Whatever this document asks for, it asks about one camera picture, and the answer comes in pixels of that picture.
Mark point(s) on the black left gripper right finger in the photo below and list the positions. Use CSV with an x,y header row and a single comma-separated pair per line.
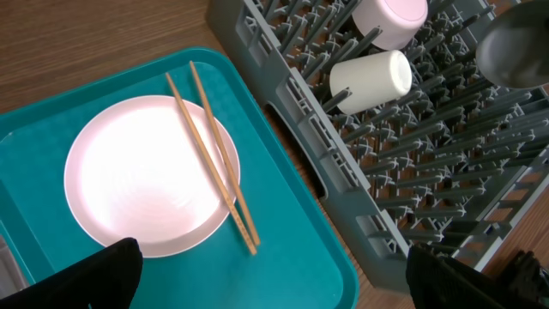
x,y
438,281

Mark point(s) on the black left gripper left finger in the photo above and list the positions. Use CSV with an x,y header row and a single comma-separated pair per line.
x,y
107,279

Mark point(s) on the wooden chopstick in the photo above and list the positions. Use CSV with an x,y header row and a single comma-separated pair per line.
x,y
212,168
228,164

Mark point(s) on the cream white cup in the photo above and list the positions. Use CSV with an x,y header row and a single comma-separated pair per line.
x,y
372,80

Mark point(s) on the grey small bowl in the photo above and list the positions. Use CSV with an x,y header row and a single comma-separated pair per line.
x,y
514,50

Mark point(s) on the pink bowl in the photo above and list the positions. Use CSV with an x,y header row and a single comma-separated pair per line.
x,y
399,20

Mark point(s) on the grey dishwasher rack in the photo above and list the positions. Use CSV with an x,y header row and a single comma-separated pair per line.
x,y
455,164

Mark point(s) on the teal plastic tray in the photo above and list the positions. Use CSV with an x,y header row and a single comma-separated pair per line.
x,y
299,264

